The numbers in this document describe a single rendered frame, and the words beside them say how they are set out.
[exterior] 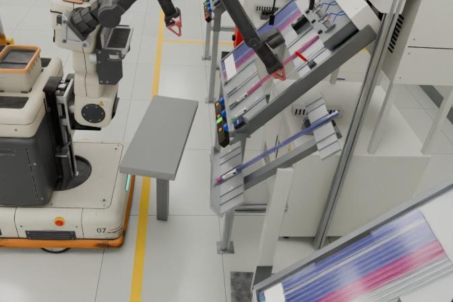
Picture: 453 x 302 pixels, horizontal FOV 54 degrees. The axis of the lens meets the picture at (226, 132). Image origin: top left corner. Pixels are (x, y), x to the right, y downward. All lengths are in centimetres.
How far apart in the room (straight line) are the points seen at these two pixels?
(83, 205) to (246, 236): 87
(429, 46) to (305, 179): 79
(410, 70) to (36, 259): 193
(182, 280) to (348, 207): 90
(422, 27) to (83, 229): 171
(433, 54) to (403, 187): 72
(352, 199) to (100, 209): 123
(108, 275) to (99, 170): 53
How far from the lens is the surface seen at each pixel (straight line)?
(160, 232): 244
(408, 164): 227
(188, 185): 271
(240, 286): 225
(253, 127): 190
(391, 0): 173
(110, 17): 164
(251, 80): 211
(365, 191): 230
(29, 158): 205
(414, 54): 192
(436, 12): 188
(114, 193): 227
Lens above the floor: 184
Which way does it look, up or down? 36 degrees down
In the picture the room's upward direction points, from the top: 6 degrees clockwise
